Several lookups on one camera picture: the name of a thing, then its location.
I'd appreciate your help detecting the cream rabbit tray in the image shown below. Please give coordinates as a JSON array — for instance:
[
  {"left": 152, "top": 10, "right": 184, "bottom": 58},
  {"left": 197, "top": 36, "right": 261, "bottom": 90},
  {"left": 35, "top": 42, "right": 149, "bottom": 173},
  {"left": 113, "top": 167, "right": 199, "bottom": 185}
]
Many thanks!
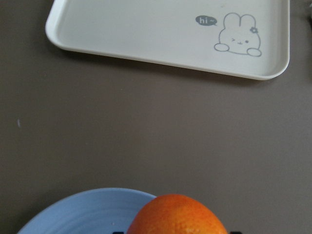
[{"left": 45, "top": 0, "right": 290, "bottom": 80}]

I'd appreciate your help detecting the blue plate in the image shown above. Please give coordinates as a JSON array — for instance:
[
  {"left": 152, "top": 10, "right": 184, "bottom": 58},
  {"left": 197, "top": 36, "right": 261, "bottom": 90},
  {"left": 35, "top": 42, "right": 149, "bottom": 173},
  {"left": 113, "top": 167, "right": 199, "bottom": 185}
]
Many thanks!
[{"left": 19, "top": 188, "right": 155, "bottom": 234}]

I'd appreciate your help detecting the orange fruit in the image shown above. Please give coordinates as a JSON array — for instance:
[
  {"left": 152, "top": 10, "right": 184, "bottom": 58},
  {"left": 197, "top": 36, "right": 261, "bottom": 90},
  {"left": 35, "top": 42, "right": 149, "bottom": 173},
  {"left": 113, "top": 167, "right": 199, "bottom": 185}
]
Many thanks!
[{"left": 127, "top": 194, "right": 227, "bottom": 234}]

